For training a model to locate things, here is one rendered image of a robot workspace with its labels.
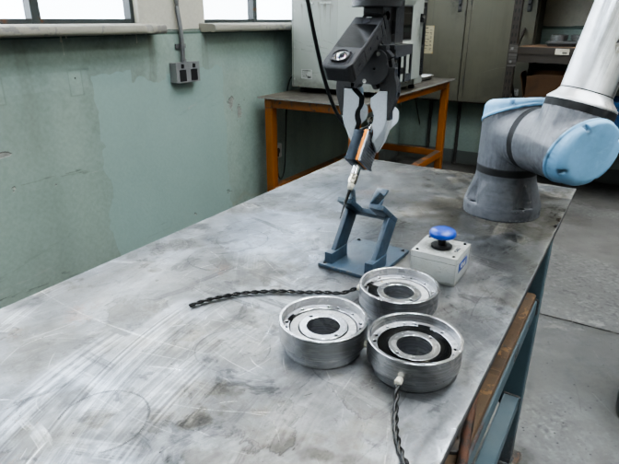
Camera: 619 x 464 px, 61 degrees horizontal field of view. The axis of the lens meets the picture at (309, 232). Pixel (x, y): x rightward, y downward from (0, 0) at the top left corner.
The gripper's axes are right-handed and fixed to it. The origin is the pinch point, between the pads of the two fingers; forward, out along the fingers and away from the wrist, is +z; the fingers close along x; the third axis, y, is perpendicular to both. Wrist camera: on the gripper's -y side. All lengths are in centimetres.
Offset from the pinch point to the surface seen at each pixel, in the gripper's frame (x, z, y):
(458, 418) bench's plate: -25.7, 19.6, -26.2
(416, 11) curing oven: 89, -21, 220
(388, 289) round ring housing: -9.8, 17.2, -9.8
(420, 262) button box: -10.3, 16.9, 0.0
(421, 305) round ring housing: -16.0, 16.0, -13.4
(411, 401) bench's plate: -20.8, 19.6, -26.5
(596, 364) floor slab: -34, 100, 123
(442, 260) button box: -13.6, 15.6, 0.1
